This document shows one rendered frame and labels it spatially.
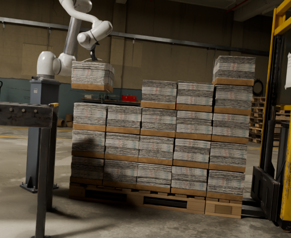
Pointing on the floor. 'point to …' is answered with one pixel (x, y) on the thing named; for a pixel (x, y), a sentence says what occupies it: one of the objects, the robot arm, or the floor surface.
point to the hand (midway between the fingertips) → (97, 51)
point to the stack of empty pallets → (256, 136)
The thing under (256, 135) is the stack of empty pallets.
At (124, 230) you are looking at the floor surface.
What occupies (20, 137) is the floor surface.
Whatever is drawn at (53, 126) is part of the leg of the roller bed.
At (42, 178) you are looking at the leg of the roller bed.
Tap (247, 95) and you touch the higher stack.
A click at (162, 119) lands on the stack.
